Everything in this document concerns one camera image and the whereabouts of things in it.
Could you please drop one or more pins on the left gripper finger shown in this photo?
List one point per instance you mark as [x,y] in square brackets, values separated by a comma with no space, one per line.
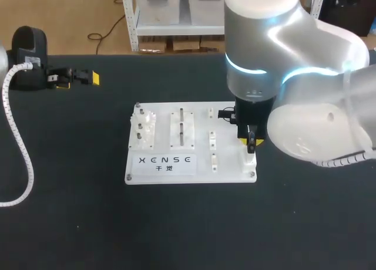
[85,77]
[60,74]

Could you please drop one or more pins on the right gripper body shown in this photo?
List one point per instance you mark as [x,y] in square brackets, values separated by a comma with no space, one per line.
[255,111]

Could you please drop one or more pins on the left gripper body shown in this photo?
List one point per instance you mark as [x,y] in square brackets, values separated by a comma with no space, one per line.
[29,53]

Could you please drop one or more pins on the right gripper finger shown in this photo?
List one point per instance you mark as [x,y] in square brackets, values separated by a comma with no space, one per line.
[259,136]
[242,135]

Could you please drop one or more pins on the black plug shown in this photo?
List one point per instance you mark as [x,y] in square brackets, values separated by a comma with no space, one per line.
[250,142]

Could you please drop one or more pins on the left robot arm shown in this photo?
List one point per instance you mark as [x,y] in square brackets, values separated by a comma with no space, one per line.
[2,57]

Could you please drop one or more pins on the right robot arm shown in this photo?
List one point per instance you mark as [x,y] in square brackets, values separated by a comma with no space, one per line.
[308,55]

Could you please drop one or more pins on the white board with sockets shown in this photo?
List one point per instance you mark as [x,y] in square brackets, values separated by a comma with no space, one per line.
[188,161]

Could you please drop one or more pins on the white metal shelf rack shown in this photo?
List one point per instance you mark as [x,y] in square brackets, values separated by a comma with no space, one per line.
[133,23]

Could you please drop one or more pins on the cardboard box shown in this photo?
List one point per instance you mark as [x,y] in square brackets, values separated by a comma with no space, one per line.
[185,44]

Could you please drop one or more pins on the clear plastic storage bin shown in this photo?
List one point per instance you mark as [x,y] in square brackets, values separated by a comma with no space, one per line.
[157,6]
[205,8]

